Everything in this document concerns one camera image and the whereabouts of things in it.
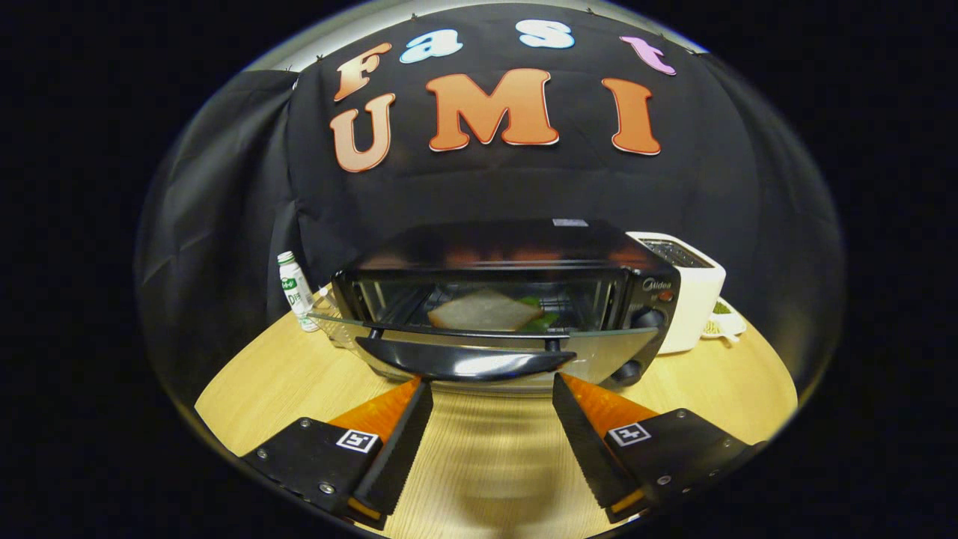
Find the white bottle with green label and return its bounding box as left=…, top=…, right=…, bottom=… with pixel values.
left=277, top=251, right=321, bottom=332

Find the black toaster oven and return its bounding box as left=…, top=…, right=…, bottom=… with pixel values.
left=311, top=217, right=682, bottom=394

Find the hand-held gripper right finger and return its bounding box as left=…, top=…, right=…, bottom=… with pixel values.
left=552, top=372, right=768, bottom=525

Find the clear glass cup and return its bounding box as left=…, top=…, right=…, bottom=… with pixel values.
left=318, top=288, right=356, bottom=349

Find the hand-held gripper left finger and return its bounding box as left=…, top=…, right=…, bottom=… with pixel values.
left=241, top=377, right=435, bottom=531

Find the bread and lettuce sandwich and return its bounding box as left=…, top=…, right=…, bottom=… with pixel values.
left=427, top=288, right=562, bottom=334

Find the white pop-up toaster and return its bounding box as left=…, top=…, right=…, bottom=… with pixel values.
left=627, top=231, right=727, bottom=355

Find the small white dish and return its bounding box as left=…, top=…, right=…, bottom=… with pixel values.
left=701, top=298, right=748, bottom=345

